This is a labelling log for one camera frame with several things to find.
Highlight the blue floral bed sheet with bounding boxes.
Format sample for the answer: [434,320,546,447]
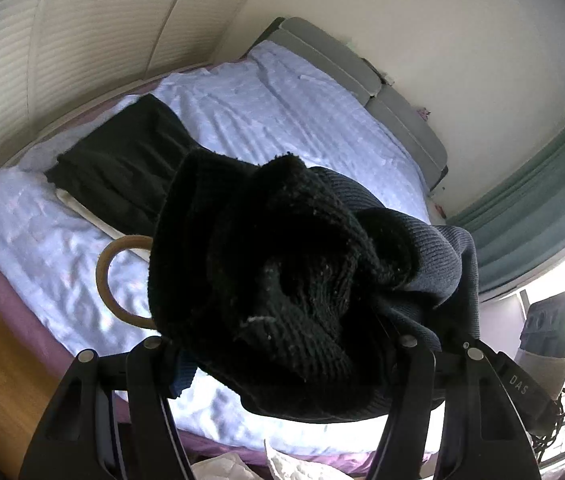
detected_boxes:
[0,39,447,458]

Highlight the teal curtain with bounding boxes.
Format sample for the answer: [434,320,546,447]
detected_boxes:
[447,128,565,295]

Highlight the black sweatpants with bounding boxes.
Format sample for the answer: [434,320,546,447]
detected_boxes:
[148,151,479,424]

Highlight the purple mattress cover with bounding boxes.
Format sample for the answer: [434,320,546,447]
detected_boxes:
[0,62,433,478]

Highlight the folded black garment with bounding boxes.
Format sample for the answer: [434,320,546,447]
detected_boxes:
[45,94,201,236]

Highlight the grey padded headboard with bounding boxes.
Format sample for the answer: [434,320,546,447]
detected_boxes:
[256,18,449,191]

